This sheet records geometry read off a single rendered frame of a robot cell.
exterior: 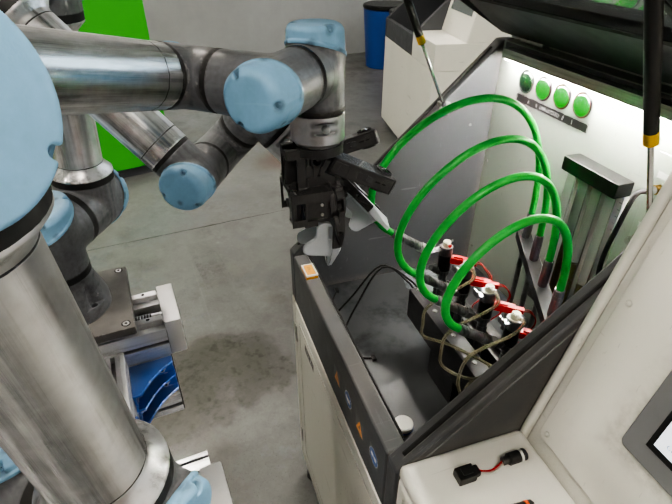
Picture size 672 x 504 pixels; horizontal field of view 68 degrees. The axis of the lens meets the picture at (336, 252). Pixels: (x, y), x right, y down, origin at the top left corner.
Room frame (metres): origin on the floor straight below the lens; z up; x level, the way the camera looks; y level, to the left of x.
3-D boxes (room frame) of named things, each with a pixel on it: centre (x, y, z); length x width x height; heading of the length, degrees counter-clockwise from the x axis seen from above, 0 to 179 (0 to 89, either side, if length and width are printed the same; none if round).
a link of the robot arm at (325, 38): (0.67, 0.03, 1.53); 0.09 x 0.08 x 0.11; 155
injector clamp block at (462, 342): (0.77, -0.27, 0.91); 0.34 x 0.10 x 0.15; 19
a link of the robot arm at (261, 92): (0.59, 0.08, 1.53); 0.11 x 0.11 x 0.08; 65
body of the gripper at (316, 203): (0.67, 0.03, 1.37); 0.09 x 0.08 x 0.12; 109
